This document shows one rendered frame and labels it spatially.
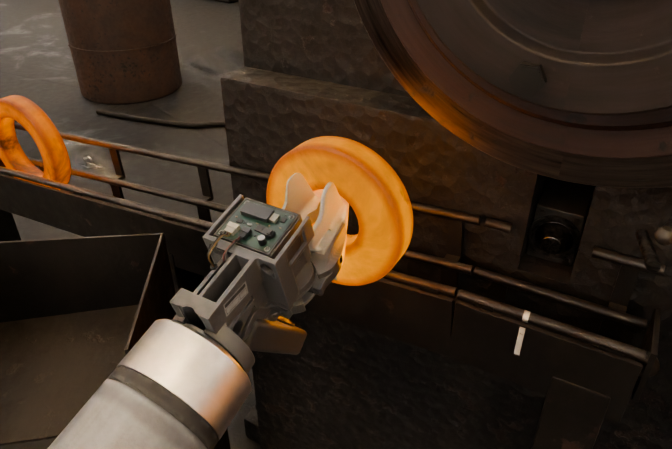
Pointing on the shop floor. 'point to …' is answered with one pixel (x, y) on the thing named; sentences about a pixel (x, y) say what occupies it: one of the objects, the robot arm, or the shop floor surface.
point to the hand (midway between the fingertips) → (336, 197)
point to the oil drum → (117, 20)
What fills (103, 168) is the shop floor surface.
